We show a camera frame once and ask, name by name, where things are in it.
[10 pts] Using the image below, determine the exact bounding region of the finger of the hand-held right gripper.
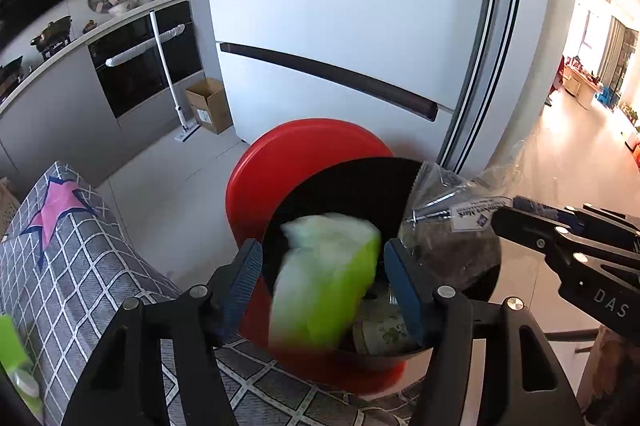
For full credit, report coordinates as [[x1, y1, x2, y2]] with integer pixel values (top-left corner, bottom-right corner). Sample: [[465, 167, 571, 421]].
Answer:
[[492, 206, 593, 257], [512, 197, 640, 251]]

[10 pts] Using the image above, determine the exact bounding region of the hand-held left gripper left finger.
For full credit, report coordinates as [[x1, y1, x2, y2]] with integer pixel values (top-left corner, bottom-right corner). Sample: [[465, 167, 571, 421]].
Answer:
[[62, 239, 264, 426]]

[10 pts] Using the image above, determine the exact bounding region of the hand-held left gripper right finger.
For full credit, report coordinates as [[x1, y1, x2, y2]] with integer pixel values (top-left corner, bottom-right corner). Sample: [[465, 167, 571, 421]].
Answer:
[[385, 239, 586, 426]]

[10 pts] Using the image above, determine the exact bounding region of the printed paper cup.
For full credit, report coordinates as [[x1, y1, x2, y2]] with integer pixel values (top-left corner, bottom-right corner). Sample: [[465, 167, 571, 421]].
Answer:
[[352, 301, 426, 354]]

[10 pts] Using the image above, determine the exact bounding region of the clear plastic packet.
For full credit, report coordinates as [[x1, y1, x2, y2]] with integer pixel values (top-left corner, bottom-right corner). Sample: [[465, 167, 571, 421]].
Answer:
[[397, 161, 511, 291]]

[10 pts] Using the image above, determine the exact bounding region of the green snack bag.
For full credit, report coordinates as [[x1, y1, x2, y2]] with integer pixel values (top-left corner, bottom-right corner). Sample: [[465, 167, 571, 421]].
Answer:
[[270, 213, 382, 349]]

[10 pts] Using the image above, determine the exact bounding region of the black round bin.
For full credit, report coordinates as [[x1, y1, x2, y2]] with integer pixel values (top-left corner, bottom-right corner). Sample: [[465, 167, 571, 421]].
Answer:
[[262, 157, 502, 357]]

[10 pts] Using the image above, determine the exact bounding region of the green bottle white cap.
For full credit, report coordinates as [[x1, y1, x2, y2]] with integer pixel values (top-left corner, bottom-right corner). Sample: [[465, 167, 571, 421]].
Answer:
[[0, 315, 43, 414]]

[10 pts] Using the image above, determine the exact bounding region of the person's right forearm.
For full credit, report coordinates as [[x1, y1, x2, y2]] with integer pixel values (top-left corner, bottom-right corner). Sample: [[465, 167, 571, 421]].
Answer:
[[582, 326, 640, 426]]

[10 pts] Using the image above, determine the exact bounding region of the red round stool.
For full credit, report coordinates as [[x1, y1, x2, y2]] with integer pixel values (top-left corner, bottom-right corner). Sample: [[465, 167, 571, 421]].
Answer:
[[225, 118, 408, 397]]

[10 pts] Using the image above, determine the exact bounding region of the grey checkered star tablecloth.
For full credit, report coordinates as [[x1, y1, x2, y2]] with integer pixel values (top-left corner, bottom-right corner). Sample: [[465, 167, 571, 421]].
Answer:
[[0, 161, 426, 426]]

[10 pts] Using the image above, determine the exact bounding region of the cardboard box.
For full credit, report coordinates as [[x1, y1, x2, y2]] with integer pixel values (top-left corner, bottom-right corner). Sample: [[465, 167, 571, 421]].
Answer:
[[185, 78, 234, 135]]

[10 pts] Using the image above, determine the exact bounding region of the white mop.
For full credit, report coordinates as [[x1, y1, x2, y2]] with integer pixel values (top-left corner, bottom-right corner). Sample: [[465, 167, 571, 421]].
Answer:
[[150, 10, 201, 144]]

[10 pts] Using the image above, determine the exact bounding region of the black built-in oven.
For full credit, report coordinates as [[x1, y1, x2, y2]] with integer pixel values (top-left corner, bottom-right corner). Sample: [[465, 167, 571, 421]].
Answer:
[[87, 0, 203, 119]]

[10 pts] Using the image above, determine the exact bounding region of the grey kitchen counter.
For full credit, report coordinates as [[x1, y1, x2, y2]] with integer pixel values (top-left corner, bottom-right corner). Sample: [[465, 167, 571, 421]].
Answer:
[[0, 0, 211, 187]]

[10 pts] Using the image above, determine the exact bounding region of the white refrigerator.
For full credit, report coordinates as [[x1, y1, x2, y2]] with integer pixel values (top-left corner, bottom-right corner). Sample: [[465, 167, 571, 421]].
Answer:
[[202, 0, 581, 177]]

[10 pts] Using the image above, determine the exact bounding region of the black wok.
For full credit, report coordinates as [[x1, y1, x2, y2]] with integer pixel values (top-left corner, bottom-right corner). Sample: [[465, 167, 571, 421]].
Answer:
[[0, 56, 25, 90]]

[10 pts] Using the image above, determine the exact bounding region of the brown cooking pot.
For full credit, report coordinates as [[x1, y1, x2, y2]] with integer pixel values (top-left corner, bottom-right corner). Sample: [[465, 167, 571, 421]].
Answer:
[[31, 16, 72, 51]]

